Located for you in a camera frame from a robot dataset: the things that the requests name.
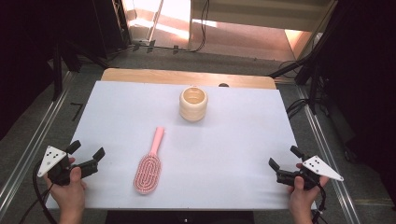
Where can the aluminium floor rail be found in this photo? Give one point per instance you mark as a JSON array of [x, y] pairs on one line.
[[31, 146], [330, 161]]

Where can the metal truss stand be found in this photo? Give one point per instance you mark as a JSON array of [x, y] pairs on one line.
[[121, 21]]

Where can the pink hairbrush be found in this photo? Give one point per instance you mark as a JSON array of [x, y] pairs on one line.
[[149, 169]]

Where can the white bench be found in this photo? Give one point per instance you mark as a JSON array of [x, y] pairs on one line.
[[258, 14]]

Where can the white table cover sheet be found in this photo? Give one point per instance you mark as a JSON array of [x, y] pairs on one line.
[[218, 161]]

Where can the cream ribbed cup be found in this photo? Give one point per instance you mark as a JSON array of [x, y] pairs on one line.
[[193, 105]]

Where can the black metal stand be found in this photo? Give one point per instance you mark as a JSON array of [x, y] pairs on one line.
[[57, 68], [313, 84]]

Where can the person's left hand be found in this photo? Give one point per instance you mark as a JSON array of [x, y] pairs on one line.
[[70, 194]]

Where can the person's right hand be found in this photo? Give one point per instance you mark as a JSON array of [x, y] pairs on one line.
[[300, 199]]

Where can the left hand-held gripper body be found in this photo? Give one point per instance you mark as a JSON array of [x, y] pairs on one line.
[[53, 158]]

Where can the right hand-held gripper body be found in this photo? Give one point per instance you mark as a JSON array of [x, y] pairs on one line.
[[320, 167]]

